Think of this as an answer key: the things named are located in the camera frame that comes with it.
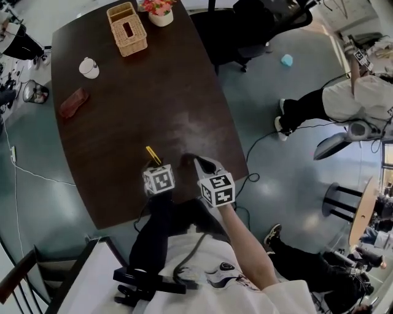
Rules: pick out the person's left forearm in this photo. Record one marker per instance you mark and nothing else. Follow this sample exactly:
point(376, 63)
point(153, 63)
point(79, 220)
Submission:
point(150, 233)

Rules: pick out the light blue cloth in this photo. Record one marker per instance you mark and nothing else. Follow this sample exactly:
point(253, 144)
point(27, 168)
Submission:
point(286, 60)

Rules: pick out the white cup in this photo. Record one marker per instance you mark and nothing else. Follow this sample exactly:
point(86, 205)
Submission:
point(88, 68)

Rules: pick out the reddish brown pouch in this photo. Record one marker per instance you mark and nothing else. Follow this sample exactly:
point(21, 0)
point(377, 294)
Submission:
point(73, 102)

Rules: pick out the black mesh office chair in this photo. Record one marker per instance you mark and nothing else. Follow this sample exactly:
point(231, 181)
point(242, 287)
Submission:
point(242, 27)

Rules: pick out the person's black trousers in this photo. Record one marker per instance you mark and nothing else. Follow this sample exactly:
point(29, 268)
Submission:
point(199, 214)

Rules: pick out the person's right forearm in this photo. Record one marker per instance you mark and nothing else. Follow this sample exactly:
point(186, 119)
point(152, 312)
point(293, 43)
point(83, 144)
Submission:
point(248, 248)

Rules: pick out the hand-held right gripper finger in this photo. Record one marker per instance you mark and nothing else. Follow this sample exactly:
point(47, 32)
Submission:
point(217, 167)
point(199, 171)

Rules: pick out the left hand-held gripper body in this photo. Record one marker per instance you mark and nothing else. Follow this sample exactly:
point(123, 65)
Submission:
point(161, 181)

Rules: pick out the person's white printed shirt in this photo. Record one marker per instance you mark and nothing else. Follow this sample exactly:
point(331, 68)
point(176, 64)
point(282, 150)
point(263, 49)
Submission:
point(215, 285)

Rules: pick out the black chest mount clamp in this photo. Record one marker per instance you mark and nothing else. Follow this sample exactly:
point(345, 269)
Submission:
point(144, 283)

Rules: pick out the white pot of pink flowers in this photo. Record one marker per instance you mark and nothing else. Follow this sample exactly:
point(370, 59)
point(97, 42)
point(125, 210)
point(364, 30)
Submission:
point(159, 13)

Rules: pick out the dark brown table white legs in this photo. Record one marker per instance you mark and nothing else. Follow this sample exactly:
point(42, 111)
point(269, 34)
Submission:
point(138, 107)

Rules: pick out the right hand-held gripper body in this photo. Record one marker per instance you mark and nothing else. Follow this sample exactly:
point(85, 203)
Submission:
point(219, 190)

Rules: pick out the black round table base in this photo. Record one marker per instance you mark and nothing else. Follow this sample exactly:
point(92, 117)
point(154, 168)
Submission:
point(336, 202)

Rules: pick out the white power strip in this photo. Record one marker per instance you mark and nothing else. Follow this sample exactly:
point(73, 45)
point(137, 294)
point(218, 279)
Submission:
point(13, 153)

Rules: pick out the white desk with black edge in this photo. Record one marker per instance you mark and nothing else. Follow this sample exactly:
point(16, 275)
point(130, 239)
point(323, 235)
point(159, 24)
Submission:
point(92, 276)

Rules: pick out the small yellow object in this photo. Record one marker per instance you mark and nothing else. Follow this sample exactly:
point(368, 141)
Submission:
point(152, 154)

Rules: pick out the wicker tissue box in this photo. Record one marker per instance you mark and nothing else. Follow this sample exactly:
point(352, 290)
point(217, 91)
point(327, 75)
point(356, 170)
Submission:
point(127, 30)

